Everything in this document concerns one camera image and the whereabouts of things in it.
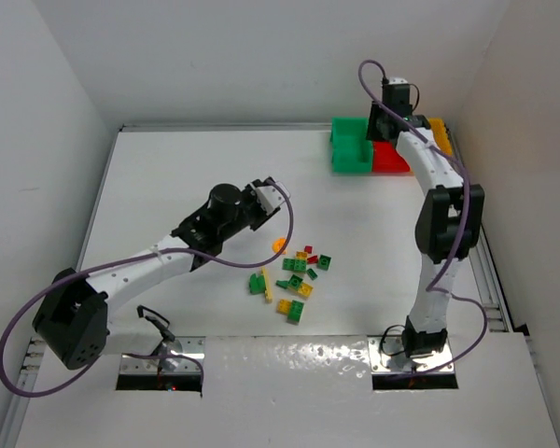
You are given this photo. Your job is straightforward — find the yellow half-round lego brick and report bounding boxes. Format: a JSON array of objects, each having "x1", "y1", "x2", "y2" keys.
[{"x1": 272, "y1": 238, "x2": 287, "y2": 254}]

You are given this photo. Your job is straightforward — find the small green lego slope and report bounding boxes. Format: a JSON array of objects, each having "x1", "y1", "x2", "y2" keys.
[{"x1": 306, "y1": 269, "x2": 318, "y2": 280}]

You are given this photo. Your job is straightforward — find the green square lego brick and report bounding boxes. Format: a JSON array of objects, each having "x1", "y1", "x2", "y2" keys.
[{"x1": 316, "y1": 255, "x2": 331, "y2": 271}]

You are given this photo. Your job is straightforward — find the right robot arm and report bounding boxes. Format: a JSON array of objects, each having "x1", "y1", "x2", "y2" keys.
[{"x1": 367, "y1": 77, "x2": 484, "y2": 357}]

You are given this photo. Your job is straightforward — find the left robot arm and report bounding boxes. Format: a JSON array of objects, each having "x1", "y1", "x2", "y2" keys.
[{"x1": 33, "y1": 177, "x2": 289, "y2": 371}]

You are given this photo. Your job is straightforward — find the red storage bin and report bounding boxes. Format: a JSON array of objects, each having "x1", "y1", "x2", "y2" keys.
[{"x1": 371, "y1": 141, "x2": 410, "y2": 175}]

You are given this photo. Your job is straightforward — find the green storage bin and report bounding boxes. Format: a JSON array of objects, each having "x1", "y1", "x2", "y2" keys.
[{"x1": 329, "y1": 117, "x2": 373, "y2": 174}]

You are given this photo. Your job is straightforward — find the yellow storage bin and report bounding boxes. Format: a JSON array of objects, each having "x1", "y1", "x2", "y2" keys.
[{"x1": 427, "y1": 118, "x2": 454, "y2": 156}]

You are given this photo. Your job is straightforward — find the long tan lego plate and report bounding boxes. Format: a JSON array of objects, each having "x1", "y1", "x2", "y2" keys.
[{"x1": 261, "y1": 267, "x2": 273, "y2": 303}]

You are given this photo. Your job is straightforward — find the green arch lego piece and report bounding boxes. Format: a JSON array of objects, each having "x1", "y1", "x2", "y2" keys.
[{"x1": 248, "y1": 273, "x2": 265, "y2": 295}]

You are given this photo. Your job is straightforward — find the green lego plate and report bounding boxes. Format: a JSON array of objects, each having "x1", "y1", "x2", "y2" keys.
[{"x1": 282, "y1": 258, "x2": 307, "y2": 273}]

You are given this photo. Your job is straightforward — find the green and yellow lego stack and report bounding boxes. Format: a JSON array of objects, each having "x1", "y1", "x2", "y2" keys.
[{"x1": 288, "y1": 274, "x2": 314, "y2": 299}]

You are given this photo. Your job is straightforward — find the yellow green lego block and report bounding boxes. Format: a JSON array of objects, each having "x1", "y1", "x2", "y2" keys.
[{"x1": 276, "y1": 300, "x2": 304, "y2": 325}]

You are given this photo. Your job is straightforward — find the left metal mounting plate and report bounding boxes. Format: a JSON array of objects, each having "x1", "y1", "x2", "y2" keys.
[{"x1": 119, "y1": 337, "x2": 205, "y2": 375}]

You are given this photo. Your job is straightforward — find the metal mounting plate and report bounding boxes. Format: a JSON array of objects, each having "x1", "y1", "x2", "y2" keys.
[
  {"x1": 368, "y1": 335, "x2": 455, "y2": 375},
  {"x1": 119, "y1": 337, "x2": 205, "y2": 375}
]

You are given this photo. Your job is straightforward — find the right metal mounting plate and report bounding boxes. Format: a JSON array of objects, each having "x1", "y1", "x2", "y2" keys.
[{"x1": 368, "y1": 335, "x2": 455, "y2": 375}]

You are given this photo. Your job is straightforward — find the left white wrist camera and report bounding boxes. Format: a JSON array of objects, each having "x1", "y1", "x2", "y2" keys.
[{"x1": 249, "y1": 177, "x2": 290, "y2": 216}]

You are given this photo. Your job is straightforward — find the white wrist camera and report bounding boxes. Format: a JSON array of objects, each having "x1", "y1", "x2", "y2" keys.
[
  {"x1": 387, "y1": 77, "x2": 409, "y2": 86},
  {"x1": 249, "y1": 177, "x2": 290, "y2": 216}
]

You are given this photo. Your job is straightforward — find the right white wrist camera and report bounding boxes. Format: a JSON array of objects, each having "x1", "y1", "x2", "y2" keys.
[{"x1": 387, "y1": 77, "x2": 409, "y2": 86}]

